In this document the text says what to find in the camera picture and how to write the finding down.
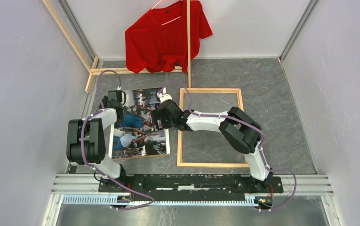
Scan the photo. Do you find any printed photo sheet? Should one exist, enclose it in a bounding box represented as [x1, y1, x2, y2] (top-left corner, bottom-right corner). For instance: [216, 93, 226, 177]
[108, 87, 171, 160]

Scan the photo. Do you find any light wooden picture frame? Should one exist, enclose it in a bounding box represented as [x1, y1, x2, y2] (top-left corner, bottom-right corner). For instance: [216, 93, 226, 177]
[176, 88, 249, 168]

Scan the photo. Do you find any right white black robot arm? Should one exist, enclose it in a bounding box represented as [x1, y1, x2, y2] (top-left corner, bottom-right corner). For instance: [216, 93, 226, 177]
[151, 99, 273, 192]

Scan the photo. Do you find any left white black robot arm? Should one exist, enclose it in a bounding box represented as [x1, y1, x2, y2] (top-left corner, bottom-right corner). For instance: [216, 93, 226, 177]
[66, 90, 128, 192]

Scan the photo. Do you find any wooden clothes rack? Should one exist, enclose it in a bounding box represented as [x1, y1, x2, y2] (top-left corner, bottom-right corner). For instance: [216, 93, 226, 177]
[42, 0, 192, 93]

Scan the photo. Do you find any red t-shirt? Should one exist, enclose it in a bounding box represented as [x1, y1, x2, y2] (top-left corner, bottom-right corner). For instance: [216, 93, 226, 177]
[125, 0, 213, 73]

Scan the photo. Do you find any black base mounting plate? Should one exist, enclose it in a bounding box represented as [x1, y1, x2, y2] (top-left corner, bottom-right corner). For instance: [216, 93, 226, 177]
[98, 174, 284, 202]

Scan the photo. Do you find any pink clothes hanger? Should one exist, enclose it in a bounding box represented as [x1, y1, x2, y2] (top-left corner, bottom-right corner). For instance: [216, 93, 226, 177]
[150, 0, 184, 26]

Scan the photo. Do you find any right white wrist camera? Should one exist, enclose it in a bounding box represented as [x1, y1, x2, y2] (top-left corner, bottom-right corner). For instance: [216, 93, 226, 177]
[157, 88, 172, 104]

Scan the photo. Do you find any white slotted cable duct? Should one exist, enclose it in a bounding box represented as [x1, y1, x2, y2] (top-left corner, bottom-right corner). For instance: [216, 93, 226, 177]
[62, 194, 258, 207]

